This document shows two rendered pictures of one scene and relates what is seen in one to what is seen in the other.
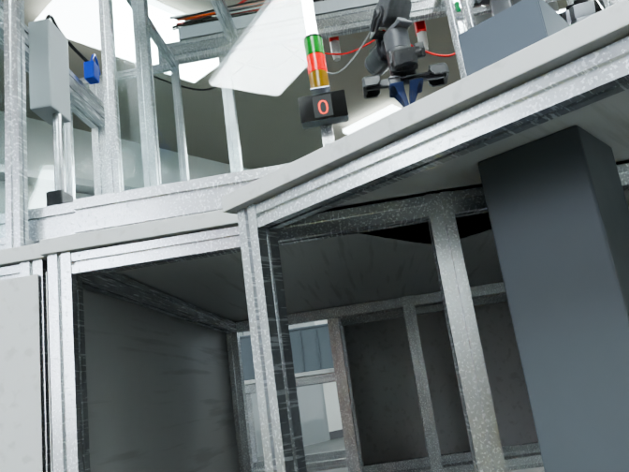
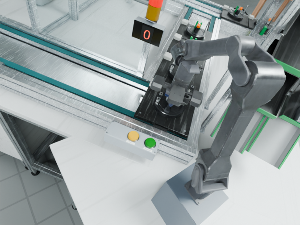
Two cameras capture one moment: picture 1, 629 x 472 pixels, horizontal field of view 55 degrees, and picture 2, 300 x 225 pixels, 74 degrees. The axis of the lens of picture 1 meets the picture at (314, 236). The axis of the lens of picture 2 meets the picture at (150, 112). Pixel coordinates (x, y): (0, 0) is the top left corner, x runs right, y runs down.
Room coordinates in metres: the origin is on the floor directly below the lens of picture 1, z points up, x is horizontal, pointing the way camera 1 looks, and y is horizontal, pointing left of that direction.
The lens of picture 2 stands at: (0.67, -0.17, 1.61)
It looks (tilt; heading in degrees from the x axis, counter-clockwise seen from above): 49 degrees down; 359
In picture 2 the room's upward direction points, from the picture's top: 20 degrees clockwise
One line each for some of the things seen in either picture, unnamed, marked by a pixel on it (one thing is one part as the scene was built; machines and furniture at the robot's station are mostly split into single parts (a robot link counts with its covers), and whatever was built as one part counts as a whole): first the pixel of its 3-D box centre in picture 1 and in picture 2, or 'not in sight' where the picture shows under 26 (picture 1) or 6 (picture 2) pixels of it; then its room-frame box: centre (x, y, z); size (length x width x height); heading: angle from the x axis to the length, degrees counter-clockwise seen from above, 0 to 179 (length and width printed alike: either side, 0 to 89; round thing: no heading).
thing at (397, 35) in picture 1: (396, 38); (188, 67); (1.21, -0.24, 1.25); 0.09 x 0.06 x 0.07; 26
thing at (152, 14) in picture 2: (319, 82); (153, 11); (1.43, -0.07, 1.28); 0.05 x 0.05 x 0.05
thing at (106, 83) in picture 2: not in sight; (108, 87); (1.34, 0.05, 0.91); 0.84 x 0.28 x 0.10; 86
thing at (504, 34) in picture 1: (526, 81); (185, 199); (0.92, -0.39, 0.96); 0.14 x 0.14 x 0.20; 49
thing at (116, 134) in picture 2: not in sight; (132, 140); (1.09, -0.15, 0.93); 0.21 x 0.07 x 0.06; 86
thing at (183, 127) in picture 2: not in sight; (167, 106); (1.30, -0.25, 0.96); 0.24 x 0.24 x 0.02; 86
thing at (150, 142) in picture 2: not in sight; (150, 143); (1.08, -0.22, 0.96); 0.04 x 0.04 x 0.02
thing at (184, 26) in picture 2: not in sight; (197, 27); (2.04, -0.30, 1.01); 0.24 x 0.24 x 0.13; 86
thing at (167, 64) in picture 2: not in sight; (182, 67); (1.55, -0.27, 1.01); 0.24 x 0.24 x 0.13; 86
